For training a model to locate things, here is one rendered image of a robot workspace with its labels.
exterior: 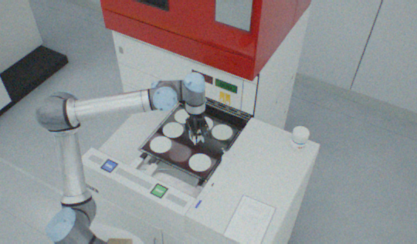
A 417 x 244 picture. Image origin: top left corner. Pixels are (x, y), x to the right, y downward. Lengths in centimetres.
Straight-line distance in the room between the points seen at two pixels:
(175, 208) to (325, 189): 154
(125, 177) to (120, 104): 51
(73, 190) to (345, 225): 185
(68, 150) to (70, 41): 279
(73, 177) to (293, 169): 90
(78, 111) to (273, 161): 88
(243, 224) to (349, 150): 178
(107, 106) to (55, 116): 17
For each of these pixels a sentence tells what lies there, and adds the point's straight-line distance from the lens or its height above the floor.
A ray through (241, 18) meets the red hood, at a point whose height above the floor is 152.
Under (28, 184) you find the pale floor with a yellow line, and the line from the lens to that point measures 315.
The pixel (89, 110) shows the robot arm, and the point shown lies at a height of 145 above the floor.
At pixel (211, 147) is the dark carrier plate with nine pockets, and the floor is 90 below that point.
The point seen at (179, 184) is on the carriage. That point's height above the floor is 88.
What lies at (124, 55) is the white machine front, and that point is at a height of 105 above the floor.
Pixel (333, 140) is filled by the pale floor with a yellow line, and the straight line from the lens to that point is 332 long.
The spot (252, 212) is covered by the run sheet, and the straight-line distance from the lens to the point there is 167.
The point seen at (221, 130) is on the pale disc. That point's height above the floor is 90.
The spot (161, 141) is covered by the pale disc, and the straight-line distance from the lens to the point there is 198.
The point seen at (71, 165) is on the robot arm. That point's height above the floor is 118.
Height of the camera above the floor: 240
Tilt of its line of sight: 47 degrees down
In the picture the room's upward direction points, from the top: 1 degrees clockwise
